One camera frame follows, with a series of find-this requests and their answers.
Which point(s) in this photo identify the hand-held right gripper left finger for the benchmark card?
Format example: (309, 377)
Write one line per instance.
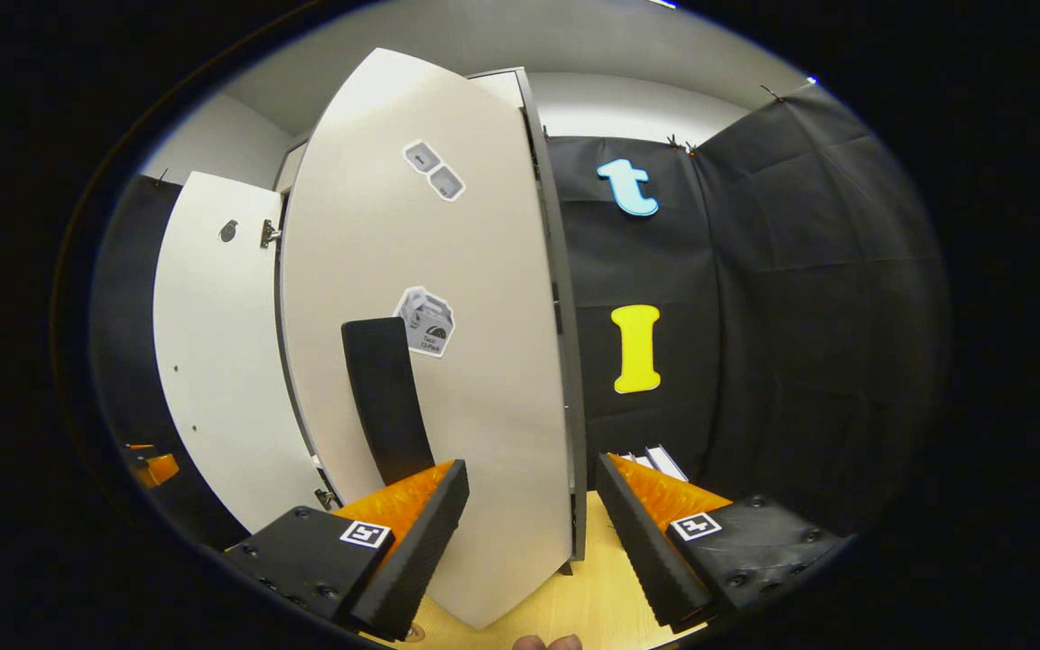
(416, 551)

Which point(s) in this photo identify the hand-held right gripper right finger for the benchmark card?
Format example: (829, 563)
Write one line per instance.
(642, 551)

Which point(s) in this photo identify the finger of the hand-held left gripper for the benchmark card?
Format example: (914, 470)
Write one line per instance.
(157, 468)

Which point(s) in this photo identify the round wooden coaster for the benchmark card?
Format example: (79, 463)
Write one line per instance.
(413, 634)

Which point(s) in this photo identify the white cabinet door checkered sticker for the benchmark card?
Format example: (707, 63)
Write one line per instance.
(222, 361)

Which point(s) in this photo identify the white cabinet door box sticker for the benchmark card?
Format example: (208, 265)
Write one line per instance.
(484, 271)

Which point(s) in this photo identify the metal door hinge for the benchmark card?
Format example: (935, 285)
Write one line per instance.
(326, 496)
(269, 233)

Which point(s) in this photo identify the white and grey cabinet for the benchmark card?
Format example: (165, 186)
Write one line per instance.
(565, 316)

